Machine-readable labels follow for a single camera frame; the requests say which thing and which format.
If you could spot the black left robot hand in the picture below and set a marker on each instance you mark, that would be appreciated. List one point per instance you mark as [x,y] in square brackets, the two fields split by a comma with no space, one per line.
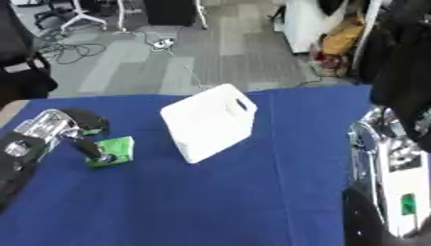
[84,118]

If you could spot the green packet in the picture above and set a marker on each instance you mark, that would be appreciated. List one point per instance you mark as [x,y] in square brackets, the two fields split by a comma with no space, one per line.
[119,147]

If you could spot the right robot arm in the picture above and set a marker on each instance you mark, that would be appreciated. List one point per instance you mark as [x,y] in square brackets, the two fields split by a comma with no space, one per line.
[393,179]

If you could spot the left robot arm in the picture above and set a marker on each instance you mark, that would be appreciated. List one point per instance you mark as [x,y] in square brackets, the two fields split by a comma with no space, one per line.
[28,144]

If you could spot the black bag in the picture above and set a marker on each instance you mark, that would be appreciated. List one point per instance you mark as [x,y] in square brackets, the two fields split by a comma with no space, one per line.
[22,80]

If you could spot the white chair base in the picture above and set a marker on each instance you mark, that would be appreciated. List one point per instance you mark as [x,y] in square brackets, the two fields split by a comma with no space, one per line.
[83,16]

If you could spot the black chair base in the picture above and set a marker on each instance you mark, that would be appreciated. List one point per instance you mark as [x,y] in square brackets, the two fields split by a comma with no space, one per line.
[46,17]

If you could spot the white stand pole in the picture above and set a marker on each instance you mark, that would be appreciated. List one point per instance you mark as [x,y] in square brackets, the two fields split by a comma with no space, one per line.
[122,16]

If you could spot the white power strip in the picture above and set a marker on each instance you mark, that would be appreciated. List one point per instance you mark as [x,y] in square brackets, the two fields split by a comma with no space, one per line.
[164,43]

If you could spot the black cabinet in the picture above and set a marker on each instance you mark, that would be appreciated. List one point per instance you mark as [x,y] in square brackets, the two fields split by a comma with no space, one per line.
[169,12]

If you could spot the red patterned bag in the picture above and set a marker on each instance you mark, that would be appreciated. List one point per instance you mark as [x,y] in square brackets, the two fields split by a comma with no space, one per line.
[331,64]

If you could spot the yellow bag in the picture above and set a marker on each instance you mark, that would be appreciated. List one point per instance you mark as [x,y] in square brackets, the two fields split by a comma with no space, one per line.
[342,38]

